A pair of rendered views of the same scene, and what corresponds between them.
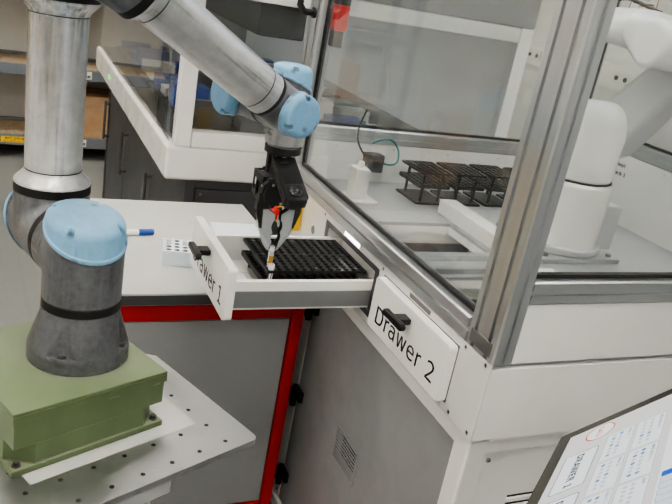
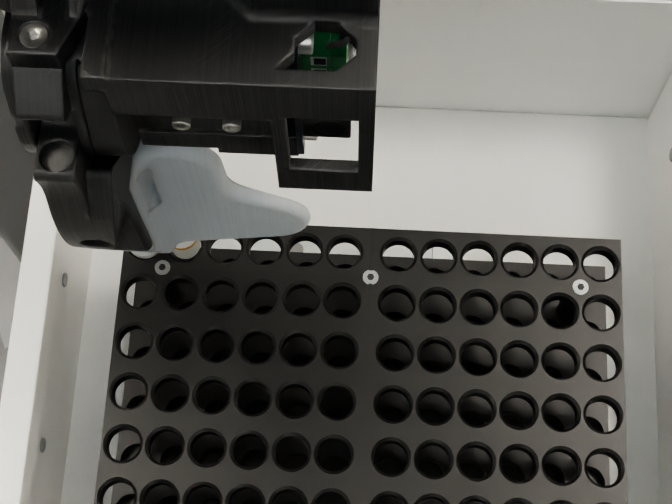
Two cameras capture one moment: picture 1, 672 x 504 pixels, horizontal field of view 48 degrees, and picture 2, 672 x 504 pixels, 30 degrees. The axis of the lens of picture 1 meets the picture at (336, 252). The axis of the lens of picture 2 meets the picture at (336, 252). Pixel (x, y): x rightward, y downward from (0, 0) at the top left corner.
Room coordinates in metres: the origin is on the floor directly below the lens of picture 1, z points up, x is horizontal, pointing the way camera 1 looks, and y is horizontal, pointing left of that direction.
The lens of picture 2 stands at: (1.53, 0.02, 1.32)
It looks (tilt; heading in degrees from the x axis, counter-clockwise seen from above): 70 degrees down; 121
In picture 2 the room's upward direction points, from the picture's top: 1 degrees counter-clockwise
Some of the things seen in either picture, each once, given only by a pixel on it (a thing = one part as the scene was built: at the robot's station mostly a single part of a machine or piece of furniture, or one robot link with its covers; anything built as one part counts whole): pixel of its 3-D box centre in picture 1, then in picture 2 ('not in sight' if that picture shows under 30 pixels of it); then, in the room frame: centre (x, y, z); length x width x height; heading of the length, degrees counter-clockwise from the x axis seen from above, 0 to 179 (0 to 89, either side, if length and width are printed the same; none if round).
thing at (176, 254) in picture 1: (188, 253); not in sight; (1.68, 0.35, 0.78); 0.12 x 0.08 x 0.04; 105
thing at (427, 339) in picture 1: (408, 334); not in sight; (1.27, -0.16, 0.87); 0.29 x 0.02 x 0.11; 27
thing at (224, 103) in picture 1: (250, 96); not in sight; (1.34, 0.20, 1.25); 0.11 x 0.11 x 0.08; 43
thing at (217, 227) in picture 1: (235, 231); not in sight; (1.93, 0.28, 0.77); 0.13 x 0.09 x 0.02; 113
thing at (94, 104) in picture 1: (91, 112); not in sight; (5.00, 1.81, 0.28); 0.41 x 0.32 x 0.28; 120
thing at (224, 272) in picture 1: (211, 265); (381, 44); (1.42, 0.25, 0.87); 0.29 x 0.02 x 0.11; 27
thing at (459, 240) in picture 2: (258, 254); (371, 255); (1.47, 0.16, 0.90); 0.18 x 0.02 x 0.01; 27
